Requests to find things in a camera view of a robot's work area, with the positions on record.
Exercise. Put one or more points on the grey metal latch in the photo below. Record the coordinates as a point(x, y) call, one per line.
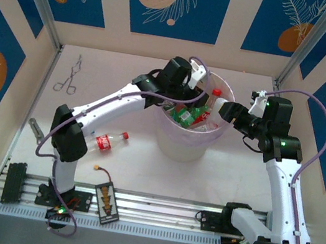
point(35, 127)

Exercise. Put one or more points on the metal scissor tongs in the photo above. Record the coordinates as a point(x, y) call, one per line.
point(70, 77)

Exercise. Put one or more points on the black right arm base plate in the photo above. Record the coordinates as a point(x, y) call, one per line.
point(208, 221)

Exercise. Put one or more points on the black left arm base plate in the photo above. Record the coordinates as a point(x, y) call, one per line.
point(85, 201)

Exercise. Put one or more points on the white plastic bin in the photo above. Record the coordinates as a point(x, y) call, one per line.
point(177, 146)

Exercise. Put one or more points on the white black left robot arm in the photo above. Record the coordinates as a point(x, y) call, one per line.
point(112, 106)

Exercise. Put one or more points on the black power distribution board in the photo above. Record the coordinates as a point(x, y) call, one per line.
point(107, 202)

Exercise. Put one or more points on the aluminium mounting rail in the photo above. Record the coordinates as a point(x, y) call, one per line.
point(151, 208)

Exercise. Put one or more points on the green plastic bottle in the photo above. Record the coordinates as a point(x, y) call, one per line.
point(191, 116)

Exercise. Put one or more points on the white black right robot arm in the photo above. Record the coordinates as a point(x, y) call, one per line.
point(285, 197)

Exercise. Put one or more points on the red cap cola bottle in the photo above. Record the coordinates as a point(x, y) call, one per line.
point(103, 143)
point(216, 93)

